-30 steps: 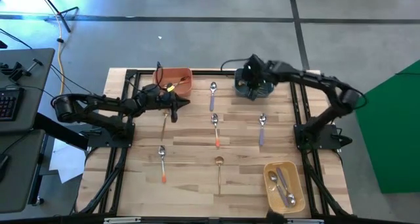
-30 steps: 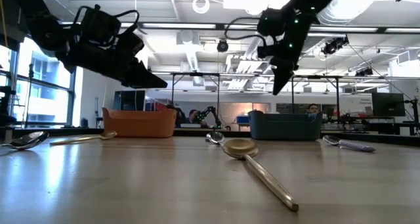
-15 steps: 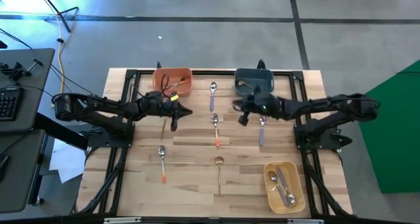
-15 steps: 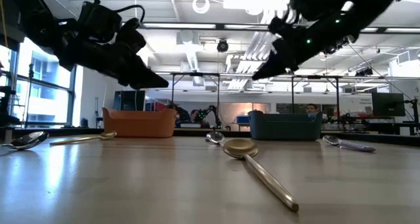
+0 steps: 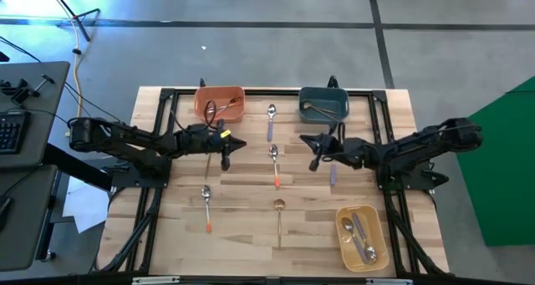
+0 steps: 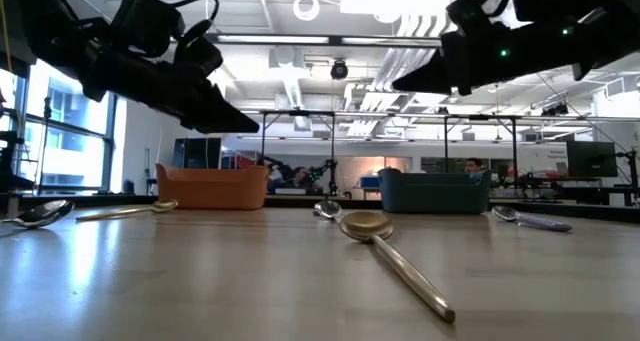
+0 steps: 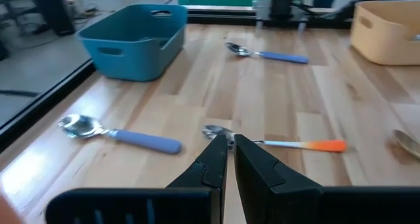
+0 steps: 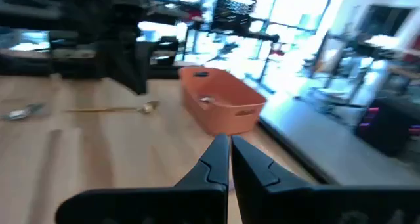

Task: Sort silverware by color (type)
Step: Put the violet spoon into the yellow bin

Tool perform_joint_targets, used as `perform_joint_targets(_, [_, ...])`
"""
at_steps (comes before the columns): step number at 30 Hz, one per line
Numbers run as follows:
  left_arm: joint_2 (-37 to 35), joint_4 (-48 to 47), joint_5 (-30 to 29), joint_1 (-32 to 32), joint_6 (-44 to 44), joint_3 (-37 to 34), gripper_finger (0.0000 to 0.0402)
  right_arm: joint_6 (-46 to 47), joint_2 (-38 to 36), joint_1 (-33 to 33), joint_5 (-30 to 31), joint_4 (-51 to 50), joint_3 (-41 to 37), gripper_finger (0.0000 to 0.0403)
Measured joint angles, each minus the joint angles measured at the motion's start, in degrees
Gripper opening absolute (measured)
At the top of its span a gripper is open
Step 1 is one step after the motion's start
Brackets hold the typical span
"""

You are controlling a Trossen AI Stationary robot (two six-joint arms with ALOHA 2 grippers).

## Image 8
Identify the black wire shelf rack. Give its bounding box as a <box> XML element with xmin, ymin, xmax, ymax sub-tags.
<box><xmin>209</xmin><ymin>0</ymin><xmax>259</xmax><ymax>33</ymax></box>

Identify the blue-handled silver spoon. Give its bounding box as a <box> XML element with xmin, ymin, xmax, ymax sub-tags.
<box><xmin>0</xmin><ymin>102</ymin><xmax>47</xmax><ymax>122</ymax></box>

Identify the orange plastic bin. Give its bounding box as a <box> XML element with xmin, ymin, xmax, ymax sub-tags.
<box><xmin>178</xmin><ymin>66</ymin><xmax>267</xmax><ymax>136</ymax></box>

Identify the black monitor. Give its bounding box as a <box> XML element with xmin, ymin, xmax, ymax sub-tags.
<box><xmin>356</xmin><ymin>3</ymin><xmax>414</xmax><ymax>46</ymax></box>

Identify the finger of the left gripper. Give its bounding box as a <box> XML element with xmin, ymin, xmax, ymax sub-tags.
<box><xmin>126</xmin><ymin>69</ymin><xmax>148</xmax><ymax>96</ymax></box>

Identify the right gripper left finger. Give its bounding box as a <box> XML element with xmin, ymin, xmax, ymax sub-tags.
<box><xmin>54</xmin><ymin>133</ymin><xmax>230</xmax><ymax>224</ymax></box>

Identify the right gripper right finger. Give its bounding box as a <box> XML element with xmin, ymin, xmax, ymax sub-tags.
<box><xmin>230</xmin><ymin>134</ymin><xmax>420</xmax><ymax>224</ymax></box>

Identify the gold spoon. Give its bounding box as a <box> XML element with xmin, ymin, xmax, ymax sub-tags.
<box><xmin>64</xmin><ymin>101</ymin><xmax>161</xmax><ymax>115</ymax></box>

